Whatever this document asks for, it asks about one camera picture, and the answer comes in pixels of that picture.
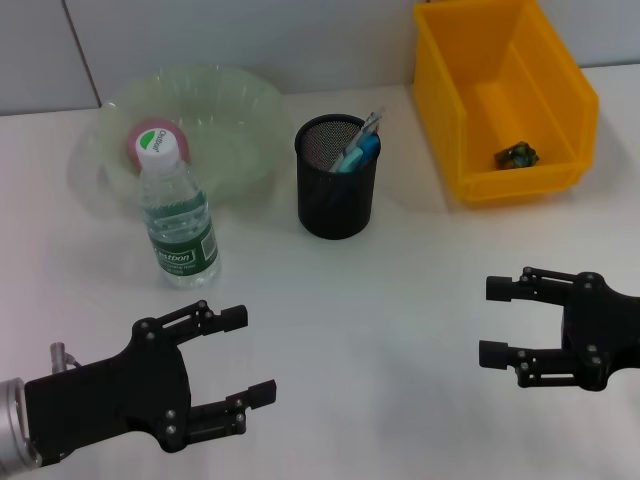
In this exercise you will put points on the clear green-label water bottle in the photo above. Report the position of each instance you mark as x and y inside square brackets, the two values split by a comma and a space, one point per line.
[185, 235]

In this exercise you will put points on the green plastic wrapper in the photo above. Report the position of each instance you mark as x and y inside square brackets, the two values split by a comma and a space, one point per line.
[517, 156]

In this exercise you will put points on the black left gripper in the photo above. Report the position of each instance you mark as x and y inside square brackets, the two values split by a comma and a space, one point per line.
[115, 390]

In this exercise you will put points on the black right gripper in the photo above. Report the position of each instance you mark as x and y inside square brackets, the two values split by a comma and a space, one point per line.
[605, 330]

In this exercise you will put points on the black mesh pen holder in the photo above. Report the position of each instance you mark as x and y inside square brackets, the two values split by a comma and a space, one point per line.
[335, 210]

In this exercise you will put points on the yellow plastic bin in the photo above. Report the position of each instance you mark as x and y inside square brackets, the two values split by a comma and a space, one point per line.
[530, 100]

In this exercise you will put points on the clear plastic ruler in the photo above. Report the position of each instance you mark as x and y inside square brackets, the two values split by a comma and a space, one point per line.
[350, 147]

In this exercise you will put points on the translucent green fruit plate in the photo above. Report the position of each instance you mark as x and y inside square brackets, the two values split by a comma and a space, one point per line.
[235, 125]

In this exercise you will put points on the blue scissors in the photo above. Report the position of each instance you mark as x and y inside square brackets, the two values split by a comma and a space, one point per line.
[357, 155]

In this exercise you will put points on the pink peach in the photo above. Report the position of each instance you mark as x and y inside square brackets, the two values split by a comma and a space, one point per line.
[131, 145]

